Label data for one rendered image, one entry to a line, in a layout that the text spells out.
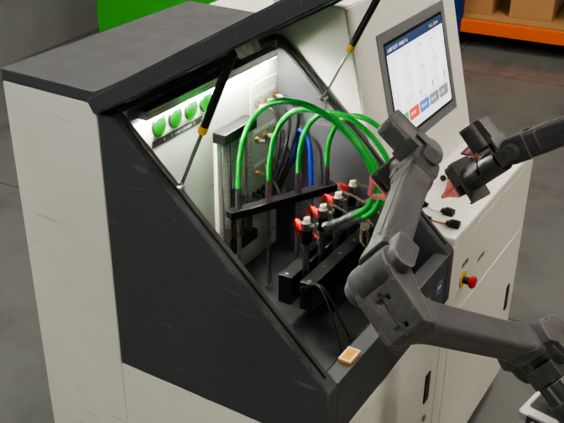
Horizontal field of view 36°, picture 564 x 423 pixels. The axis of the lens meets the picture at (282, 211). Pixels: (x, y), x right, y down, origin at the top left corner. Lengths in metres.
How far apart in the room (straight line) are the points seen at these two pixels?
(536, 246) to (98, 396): 2.63
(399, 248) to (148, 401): 1.13
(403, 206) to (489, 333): 0.24
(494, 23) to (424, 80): 4.57
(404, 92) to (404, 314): 1.40
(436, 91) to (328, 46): 0.54
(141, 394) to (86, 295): 0.28
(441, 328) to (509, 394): 2.19
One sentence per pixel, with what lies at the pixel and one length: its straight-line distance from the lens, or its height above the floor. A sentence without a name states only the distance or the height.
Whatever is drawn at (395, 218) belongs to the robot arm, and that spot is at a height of 1.49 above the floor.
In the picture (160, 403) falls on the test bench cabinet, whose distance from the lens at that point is 2.21.
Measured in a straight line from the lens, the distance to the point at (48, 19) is 7.26.
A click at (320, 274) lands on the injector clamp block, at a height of 0.98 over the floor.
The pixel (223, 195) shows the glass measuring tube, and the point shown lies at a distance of 2.25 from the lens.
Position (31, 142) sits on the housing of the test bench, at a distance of 2.08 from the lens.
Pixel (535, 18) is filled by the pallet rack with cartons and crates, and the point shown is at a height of 0.25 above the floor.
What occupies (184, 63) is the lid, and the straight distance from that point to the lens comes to 1.67.
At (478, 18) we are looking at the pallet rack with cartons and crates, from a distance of 7.26.
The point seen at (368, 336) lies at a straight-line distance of 2.02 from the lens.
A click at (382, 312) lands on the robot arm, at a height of 1.44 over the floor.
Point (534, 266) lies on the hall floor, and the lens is 4.25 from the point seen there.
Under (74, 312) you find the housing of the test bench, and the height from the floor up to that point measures 0.89.
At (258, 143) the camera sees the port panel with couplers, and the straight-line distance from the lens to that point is 2.35.
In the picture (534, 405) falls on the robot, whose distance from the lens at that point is 1.76.
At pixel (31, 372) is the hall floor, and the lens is 3.55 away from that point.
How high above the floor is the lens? 2.14
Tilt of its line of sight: 28 degrees down
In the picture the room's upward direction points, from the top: straight up
